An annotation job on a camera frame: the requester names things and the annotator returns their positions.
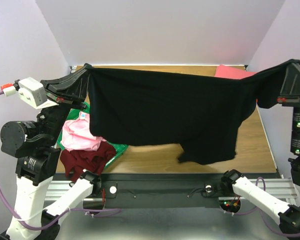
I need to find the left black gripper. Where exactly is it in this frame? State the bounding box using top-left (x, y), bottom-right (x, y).
top-left (42, 63), bottom-right (96, 142)

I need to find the black t shirt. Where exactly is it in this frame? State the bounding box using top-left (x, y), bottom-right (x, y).
top-left (87, 59), bottom-right (295, 165)

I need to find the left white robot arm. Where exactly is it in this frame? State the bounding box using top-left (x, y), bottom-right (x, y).
top-left (0, 64), bottom-right (102, 240)

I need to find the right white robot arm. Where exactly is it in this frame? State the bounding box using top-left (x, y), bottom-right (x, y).
top-left (220, 62), bottom-right (300, 240)

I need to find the pink t shirt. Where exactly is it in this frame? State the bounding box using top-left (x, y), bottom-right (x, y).
top-left (60, 111), bottom-right (106, 152)

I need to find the folded coral t shirt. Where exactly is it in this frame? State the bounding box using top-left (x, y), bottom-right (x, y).
top-left (214, 64), bottom-right (256, 80)

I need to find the green plastic tray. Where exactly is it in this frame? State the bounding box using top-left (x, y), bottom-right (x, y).
top-left (55, 101), bottom-right (129, 173)

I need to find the dark red t shirt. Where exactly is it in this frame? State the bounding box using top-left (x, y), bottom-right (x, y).
top-left (60, 142), bottom-right (117, 182)

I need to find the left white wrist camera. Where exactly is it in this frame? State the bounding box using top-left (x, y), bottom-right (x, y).
top-left (0, 77), bottom-right (55, 110)

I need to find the aluminium frame rail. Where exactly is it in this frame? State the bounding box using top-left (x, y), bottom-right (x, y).
top-left (44, 65), bottom-right (300, 201)

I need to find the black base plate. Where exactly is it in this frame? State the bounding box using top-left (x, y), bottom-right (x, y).
top-left (85, 173), bottom-right (235, 209)

